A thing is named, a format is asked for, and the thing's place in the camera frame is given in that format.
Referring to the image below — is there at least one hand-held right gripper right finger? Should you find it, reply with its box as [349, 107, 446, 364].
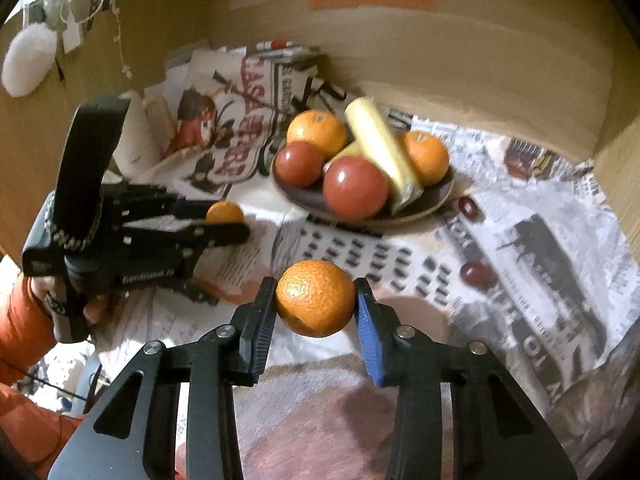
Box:
[353, 277, 581, 480]

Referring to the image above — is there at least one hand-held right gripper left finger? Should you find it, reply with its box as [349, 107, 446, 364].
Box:
[47, 276, 279, 480]

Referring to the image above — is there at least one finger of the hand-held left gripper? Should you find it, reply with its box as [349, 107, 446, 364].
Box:
[165, 222, 252, 307]
[172, 199, 217, 222]

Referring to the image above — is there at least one small orange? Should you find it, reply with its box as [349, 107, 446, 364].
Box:
[205, 201, 245, 226]
[275, 260, 357, 338]

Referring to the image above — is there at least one dark round plate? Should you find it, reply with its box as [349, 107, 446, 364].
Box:
[271, 150, 456, 226]

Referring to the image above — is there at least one large red tomato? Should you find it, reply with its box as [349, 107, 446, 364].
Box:
[322, 156, 390, 221]

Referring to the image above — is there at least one large orange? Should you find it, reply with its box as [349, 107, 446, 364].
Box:
[286, 109, 348, 158]

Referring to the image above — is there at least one short sugarcane piece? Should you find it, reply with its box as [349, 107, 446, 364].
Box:
[324, 140, 363, 171]

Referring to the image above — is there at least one long sugarcane piece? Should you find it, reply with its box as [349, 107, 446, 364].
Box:
[344, 97, 425, 213]

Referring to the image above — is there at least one medium orange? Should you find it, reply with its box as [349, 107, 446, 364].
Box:
[402, 130, 450, 187]

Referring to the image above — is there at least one person's left hand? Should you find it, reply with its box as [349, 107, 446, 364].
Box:
[29, 276, 112, 329]

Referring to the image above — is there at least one reddish patterned cloth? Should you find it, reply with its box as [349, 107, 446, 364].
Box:
[175, 352, 456, 480]

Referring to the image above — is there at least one printed poster sheet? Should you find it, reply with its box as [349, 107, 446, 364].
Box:
[172, 50, 331, 196]

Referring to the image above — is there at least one white fluffy earmuff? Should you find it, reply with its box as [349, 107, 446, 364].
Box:
[2, 22, 57, 99]

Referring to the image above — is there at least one stack of white papers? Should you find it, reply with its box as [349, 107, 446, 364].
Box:
[164, 46, 223, 92]

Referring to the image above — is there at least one white paper card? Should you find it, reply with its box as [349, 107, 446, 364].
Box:
[61, 14, 85, 54]

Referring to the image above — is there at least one newspaper print table cover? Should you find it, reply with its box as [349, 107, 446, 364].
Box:
[95, 105, 632, 480]

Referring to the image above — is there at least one white earphone cable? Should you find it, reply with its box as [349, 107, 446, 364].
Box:
[111, 0, 133, 80]

